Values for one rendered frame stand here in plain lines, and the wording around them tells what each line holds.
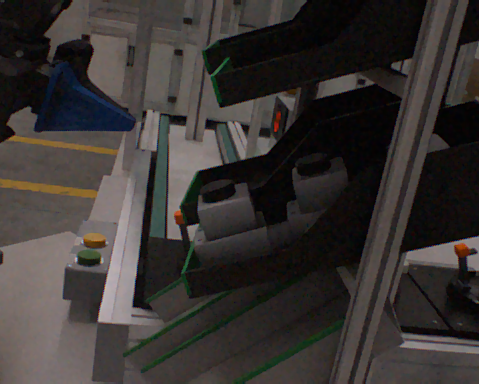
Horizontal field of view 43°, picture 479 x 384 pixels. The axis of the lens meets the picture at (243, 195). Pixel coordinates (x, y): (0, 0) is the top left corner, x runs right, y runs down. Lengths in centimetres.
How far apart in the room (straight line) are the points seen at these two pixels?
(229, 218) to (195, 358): 22
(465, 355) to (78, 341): 61
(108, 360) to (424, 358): 48
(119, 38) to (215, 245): 567
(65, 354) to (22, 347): 7
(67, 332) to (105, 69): 527
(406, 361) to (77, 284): 54
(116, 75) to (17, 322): 524
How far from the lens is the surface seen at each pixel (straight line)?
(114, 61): 618
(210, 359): 68
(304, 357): 52
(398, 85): 45
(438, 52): 42
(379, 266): 46
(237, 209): 50
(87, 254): 104
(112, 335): 89
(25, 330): 105
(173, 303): 82
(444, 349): 101
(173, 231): 130
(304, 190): 50
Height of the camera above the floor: 143
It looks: 19 degrees down
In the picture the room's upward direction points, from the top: 10 degrees clockwise
